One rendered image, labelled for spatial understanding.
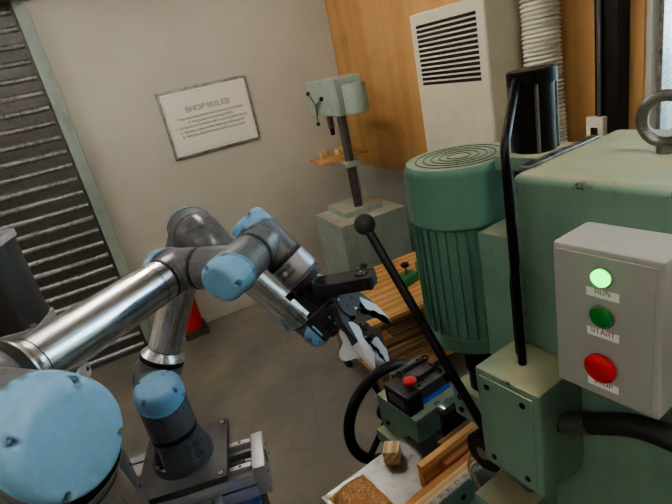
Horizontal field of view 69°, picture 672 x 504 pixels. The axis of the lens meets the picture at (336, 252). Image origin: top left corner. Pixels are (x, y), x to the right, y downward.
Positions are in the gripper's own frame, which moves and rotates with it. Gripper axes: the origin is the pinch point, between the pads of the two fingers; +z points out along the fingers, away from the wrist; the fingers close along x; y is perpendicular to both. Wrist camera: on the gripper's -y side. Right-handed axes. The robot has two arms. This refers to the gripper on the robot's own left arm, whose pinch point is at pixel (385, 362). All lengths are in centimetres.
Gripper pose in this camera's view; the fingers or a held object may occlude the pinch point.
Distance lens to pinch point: 136.2
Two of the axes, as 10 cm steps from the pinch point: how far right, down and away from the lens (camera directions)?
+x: -8.1, 3.6, -4.6
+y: -1.0, 6.9, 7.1
